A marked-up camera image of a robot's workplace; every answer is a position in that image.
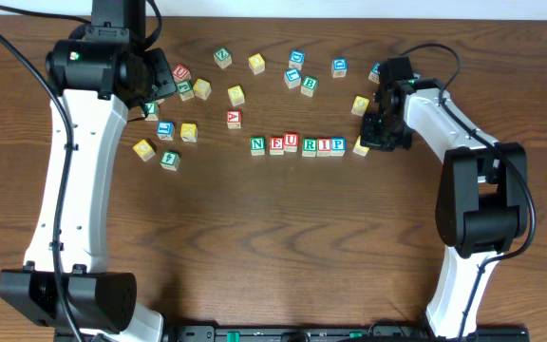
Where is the yellow block beside S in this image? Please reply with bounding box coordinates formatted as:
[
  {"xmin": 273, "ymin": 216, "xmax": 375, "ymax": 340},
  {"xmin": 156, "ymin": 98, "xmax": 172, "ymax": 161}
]
[{"xmin": 228, "ymin": 85, "xmax": 245, "ymax": 106}]

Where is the red u block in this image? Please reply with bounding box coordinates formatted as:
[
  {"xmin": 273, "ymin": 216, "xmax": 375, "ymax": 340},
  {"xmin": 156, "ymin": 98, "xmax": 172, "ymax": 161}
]
[
  {"xmin": 283, "ymin": 133, "xmax": 299, "ymax": 153},
  {"xmin": 172, "ymin": 64, "xmax": 191, "ymax": 83}
]

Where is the yellow O block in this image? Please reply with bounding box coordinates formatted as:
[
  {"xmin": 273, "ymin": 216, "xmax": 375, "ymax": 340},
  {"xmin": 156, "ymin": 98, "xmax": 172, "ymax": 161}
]
[{"xmin": 351, "ymin": 96, "xmax": 369, "ymax": 117}]

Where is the green G block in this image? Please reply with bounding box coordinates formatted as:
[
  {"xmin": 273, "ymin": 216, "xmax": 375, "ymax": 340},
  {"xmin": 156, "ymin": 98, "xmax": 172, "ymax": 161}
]
[{"xmin": 177, "ymin": 80, "xmax": 195, "ymax": 101}]

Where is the blue D block upper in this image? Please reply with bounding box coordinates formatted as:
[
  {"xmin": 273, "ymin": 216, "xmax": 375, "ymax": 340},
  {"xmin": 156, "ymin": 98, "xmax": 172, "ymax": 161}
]
[{"xmin": 289, "ymin": 49, "xmax": 305, "ymax": 70}]

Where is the yellow block left of S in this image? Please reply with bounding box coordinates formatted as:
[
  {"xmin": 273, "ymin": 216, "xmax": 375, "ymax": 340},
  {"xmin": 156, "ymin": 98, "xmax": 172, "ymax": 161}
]
[{"xmin": 193, "ymin": 78, "xmax": 212, "ymax": 100}]

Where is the green N block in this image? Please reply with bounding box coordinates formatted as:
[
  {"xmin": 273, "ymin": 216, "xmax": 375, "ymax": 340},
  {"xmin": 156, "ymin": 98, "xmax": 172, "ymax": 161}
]
[{"xmin": 250, "ymin": 137, "xmax": 266, "ymax": 156}]

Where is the blue P block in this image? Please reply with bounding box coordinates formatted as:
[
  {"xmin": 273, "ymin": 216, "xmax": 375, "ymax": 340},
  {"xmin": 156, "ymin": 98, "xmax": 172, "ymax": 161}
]
[{"xmin": 330, "ymin": 137, "xmax": 347, "ymax": 157}]

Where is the red I block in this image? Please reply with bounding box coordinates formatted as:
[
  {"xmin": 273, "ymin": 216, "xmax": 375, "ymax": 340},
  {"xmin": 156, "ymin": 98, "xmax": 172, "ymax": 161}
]
[{"xmin": 316, "ymin": 138, "xmax": 331, "ymax": 157}]

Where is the red E block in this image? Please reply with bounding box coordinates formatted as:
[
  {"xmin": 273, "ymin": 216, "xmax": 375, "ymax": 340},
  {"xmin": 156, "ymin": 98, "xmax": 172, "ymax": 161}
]
[{"xmin": 269, "ymin": 137, "xmax": 285, "ymax": 156}]

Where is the green R block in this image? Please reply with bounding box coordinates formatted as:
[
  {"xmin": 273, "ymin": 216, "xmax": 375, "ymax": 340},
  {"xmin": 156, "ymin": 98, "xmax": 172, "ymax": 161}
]
[{"xmin": 301, "ymin": 138, "xmax": 317, "ymax": 158}]

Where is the yellow block beside blue L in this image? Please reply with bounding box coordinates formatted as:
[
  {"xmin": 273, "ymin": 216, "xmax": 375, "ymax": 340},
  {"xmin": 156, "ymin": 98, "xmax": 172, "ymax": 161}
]
[{"xmin": 180, "ymin": 123, "xmax": 198, "ymax": 143}]

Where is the yellow block top centre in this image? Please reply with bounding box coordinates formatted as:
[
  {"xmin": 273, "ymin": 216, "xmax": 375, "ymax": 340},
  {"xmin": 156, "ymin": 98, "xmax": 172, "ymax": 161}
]
[{"xmin": 249, "ymin": 53, "xmax": 266, "ymax": 75}]

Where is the blue L block right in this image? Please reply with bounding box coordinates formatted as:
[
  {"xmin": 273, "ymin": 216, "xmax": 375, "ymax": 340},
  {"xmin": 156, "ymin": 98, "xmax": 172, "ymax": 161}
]
[{"xmin": 284, "ymin": 68, "xmax": 302, "ymax": 89}]

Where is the blue L block left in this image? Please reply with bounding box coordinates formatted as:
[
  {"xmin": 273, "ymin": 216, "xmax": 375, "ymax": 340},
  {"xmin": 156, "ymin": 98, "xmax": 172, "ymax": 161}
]
[{"xmin": 157, "ymin": 122, "xmax": 175, "ymax": 141}]

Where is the green Z block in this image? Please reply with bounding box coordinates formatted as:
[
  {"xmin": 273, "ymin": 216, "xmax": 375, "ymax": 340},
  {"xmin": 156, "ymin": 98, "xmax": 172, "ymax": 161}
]
[{"xmin": 214, "ymin": 47, "xmax": 233, "ymax": 69}]

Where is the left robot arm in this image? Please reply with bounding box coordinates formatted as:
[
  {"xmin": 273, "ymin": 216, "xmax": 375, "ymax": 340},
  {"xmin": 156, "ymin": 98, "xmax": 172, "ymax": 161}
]
[{"xmin": 0, "ymin": 39, "xmax": 176, "ymax": 341}]

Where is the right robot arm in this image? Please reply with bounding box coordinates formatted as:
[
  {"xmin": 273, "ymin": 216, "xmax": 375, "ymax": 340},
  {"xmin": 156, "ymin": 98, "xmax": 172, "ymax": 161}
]
[{"xmin": 360, "ymin": 56, "xmax": 532, "ymax": 341}]

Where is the green B block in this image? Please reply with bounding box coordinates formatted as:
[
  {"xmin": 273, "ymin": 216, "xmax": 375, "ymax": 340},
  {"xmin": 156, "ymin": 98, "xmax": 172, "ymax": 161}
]
[{"xmin": 301, "ymin": 76, "xmax": 319, "ymax": 97}]

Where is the green 4 block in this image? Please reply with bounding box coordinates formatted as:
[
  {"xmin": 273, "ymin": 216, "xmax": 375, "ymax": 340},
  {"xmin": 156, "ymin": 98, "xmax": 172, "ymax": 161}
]
[{"xmin": 160, "ymin": 151, "xmax": 180, "ymax": 171}]

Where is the red A block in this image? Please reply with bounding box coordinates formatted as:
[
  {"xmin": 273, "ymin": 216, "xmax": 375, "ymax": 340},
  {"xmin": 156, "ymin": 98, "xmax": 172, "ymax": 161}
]
[{"xmin": 227, "ymin": 110, "xmax": 242, "ymax": 129}]

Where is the blue X block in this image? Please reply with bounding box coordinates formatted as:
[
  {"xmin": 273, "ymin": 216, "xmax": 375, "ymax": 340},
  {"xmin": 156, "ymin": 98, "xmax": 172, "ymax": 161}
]
[{"xmin": 368, "ymin": 63, "xmax": 380, "ymax": 84}]

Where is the yellow block far left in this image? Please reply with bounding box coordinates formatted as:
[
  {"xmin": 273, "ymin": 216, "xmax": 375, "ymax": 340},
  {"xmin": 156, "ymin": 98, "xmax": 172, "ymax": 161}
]
[{"xmin": 133, "ymin": 140, "xmax": 156, "ymax": 162}]

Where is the blue d block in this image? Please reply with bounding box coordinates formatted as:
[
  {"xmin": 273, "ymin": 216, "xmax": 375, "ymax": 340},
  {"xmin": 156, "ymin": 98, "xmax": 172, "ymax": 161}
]
[
  {"xmin": 289, "ymin": 49, "xmax": 305, "ymax": 70},
  {"xmin": 331, "ymin": 58, "xmax": 348, "ymax": 78}
]

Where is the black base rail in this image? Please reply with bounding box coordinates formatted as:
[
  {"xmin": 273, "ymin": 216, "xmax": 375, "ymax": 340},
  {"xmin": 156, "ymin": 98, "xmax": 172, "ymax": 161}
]
[{"xmin": 161, "ymin": 318, "xmax": 531, "ymax": 342}]

